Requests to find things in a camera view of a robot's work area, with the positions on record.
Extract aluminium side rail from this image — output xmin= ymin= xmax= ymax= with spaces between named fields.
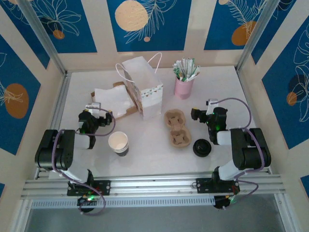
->
xmin=35 ymin=71 xmax=72 ymax=180

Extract aluminium frame leg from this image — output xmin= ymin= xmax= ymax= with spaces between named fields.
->
xmin=14 ymin=199 xmax=32 ymax=232
xmin=274 ymin=193 xmax=292 ymax=232

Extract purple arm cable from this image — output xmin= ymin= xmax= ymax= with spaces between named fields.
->
xmin=52 ymin=108 xmax=116 ymax=216
xmin=217 ymin=97 xmax=265 ymax=211

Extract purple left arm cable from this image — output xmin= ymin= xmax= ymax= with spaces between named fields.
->
xmin=52 ymin=108 xmax=116 ymax=216

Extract white paper napkins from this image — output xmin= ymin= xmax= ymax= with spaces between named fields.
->
xmin=94 ymin=85 xmax=133 ymax=118

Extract aluminium frame post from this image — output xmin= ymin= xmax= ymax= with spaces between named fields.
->
xmin=236 ymin=0 xmax=287 ymax=73
xmin=18 ymin=0 xmax=68 ymax=75

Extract black paper coffee cup stack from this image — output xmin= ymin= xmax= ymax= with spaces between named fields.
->
xmin=108 ymin=131 xmax=130 ymax=158

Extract aluminium frame rail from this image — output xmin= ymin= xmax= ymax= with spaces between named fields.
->
xmin=20 ymin=169 xmax=287 ymax=201

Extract brown cardboard napkin box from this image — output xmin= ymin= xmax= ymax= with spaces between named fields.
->
xmin=90 ymin=81 xmax=140 ymax=119

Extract brown pulp cup carrier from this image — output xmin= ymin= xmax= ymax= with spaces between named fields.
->
xmin=164 ymin=109 xmax=193 ymax=147

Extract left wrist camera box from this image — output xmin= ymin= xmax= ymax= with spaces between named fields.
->
xmin=85 ymin=102 xmax=101 ymax=114

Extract cartoon animal paper gift bag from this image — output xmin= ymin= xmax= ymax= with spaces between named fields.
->
xmin=115 ymin=52 xmax=164 ymax=122

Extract black plastic cup lid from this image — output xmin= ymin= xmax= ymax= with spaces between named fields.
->
xmin=192 ymin=138 xmax=212 ymax=159

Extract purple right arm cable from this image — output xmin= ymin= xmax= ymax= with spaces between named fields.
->
xmin=217 ymin=97 xmax=265 ymax=211

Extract pink cylindrical straw holder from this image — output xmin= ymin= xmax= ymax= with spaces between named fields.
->
xmin=174 ymin=76 xmax=195 ymax=100

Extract white slotted cable duct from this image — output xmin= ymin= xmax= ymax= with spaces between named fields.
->
xmin=30 ymin=196 xmax=216 ymax=210

